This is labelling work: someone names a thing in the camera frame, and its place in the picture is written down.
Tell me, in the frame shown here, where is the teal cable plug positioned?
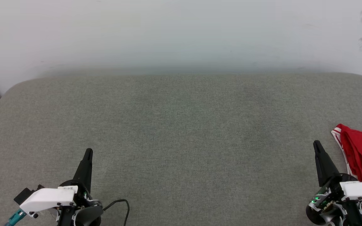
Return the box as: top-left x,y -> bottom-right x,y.
4,208 -> 27,226

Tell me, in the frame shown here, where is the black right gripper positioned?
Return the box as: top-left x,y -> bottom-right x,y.
306,140 -> 361,226

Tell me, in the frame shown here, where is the thin black cable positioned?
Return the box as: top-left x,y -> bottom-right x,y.
102,199 -> 130,226

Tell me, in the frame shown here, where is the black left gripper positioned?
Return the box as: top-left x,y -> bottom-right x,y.
58,148 -> 103,226

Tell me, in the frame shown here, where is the grey fabric sofa seat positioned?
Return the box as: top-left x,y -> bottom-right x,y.
0,73 -> 362,226

